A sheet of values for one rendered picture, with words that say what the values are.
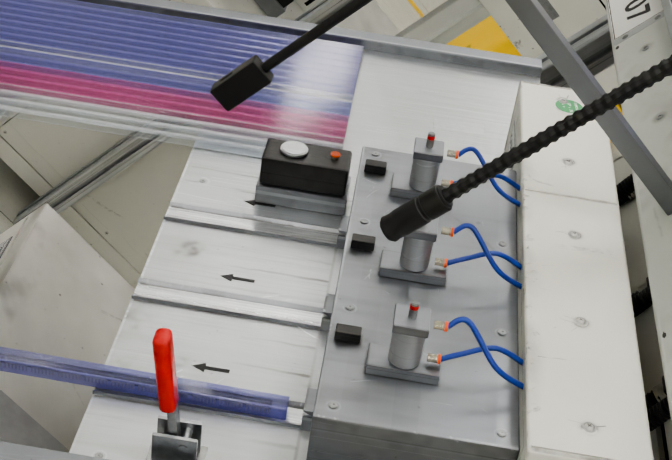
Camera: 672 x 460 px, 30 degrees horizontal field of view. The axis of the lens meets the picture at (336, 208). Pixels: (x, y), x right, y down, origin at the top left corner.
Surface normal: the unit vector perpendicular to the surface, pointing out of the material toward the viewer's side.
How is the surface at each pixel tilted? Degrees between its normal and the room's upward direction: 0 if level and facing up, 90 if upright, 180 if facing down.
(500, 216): 44
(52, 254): 0
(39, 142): 90
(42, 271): 0
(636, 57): 90
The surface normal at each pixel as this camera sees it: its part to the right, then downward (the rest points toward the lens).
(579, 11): -0.11, 0.55
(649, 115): -0.62, -0.69
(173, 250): 0.12, -0.82
